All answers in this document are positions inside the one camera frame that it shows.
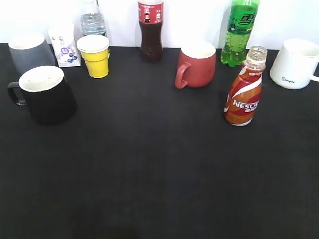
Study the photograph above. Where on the orange Nescafe coffee bottle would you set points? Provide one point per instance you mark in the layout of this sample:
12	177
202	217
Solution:
245	92

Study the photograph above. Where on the black mug white interior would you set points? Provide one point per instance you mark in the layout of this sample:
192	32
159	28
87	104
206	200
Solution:
46	93

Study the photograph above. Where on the red mug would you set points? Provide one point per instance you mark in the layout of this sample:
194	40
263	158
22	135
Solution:
196	65

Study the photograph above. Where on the green sprite bottle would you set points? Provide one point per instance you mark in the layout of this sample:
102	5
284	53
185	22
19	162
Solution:
239	28

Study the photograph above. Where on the grey mug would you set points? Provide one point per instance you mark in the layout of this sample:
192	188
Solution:
29	51

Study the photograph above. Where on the yellow paper cup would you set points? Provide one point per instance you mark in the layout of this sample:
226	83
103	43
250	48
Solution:
95	51

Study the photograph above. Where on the cola bottle red label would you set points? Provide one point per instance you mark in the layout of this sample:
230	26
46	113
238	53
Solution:
151	21

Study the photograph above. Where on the clear water bottle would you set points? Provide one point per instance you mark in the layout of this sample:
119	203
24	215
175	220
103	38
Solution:
91	19

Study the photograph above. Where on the white blueberry yogurt carton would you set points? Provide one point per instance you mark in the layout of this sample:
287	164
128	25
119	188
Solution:
64	45

